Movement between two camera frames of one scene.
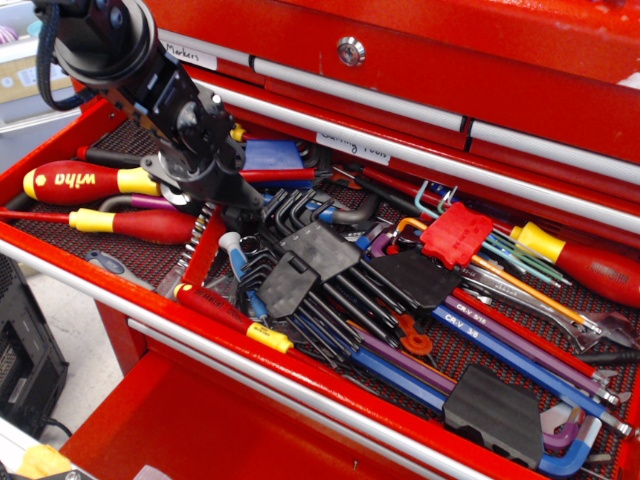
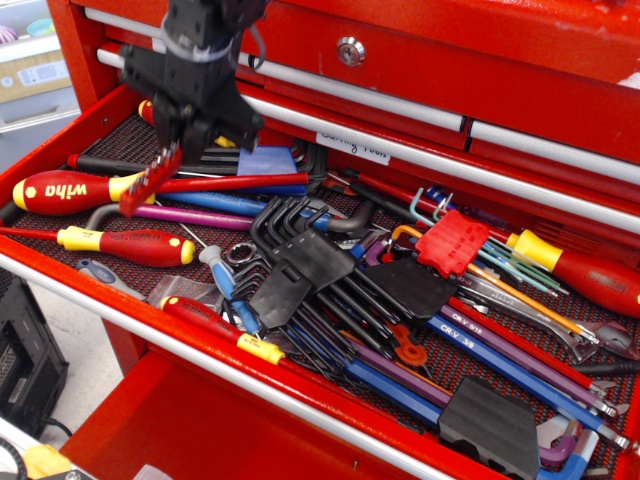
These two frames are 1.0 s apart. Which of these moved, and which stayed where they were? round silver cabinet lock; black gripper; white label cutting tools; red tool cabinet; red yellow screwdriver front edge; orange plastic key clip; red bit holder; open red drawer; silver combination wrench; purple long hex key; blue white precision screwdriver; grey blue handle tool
Moved: red yellow screwdriver front edge; orange plastic key clip; grey blue handle tool; purple long hex key; silver combination wrench; blue white precision screwdriver; black gripper; red bit holder
Stayed: round silver cabinet lock; open red drawer; red tool cabinet; white label cutting tools
